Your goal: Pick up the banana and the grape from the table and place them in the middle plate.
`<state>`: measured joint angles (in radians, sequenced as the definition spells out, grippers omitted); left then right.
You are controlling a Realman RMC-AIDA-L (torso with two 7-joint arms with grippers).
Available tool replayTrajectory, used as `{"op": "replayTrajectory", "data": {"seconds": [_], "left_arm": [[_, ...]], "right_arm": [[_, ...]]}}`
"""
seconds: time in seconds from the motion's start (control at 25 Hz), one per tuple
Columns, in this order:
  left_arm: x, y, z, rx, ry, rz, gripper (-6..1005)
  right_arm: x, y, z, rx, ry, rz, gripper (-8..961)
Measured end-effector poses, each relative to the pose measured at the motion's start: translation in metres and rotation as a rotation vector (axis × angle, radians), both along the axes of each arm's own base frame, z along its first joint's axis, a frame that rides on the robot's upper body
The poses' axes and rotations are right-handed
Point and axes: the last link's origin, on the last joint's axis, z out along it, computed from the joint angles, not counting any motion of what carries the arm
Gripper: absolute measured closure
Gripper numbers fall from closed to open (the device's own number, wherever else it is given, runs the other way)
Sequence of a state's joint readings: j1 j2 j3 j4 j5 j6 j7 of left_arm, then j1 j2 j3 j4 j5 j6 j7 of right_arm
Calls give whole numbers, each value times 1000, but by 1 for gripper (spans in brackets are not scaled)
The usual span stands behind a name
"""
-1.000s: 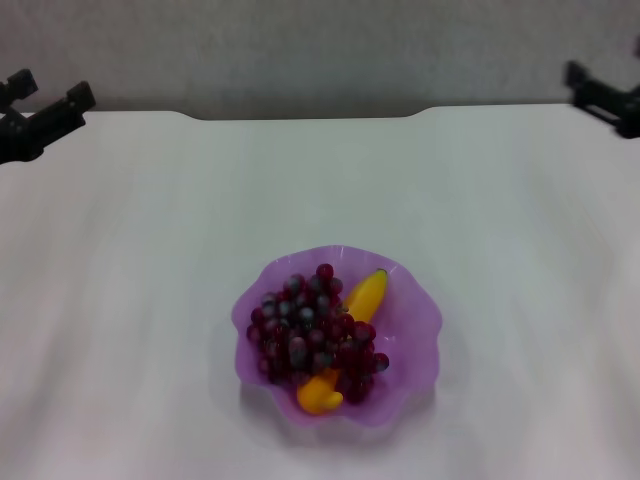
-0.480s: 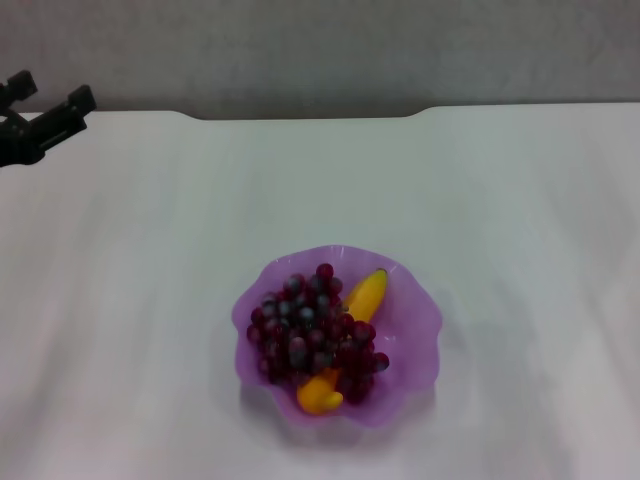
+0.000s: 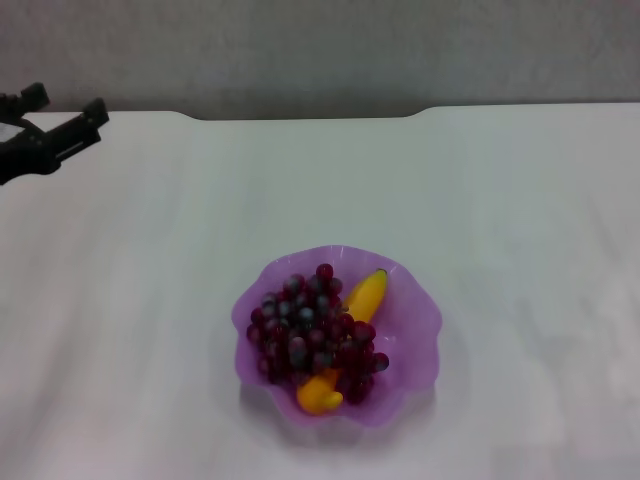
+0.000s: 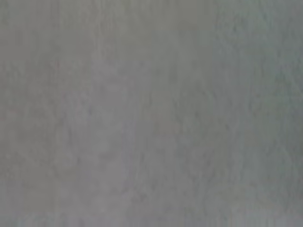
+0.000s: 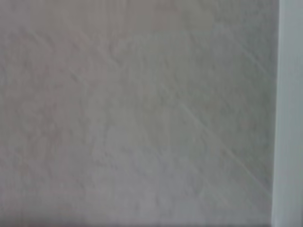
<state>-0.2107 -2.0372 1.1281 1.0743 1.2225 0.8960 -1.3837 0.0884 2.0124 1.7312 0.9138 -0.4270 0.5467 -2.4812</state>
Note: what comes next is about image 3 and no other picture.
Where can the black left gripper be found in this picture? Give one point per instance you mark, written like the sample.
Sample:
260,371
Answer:
22,155

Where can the dark red grape bunch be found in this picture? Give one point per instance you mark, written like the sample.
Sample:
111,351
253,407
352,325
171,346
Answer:
310,335

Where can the yellow banana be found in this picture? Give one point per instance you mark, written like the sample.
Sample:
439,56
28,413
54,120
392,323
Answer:
367,297

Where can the purple translucent wavy bowl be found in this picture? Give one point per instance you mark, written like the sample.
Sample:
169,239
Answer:
410,340

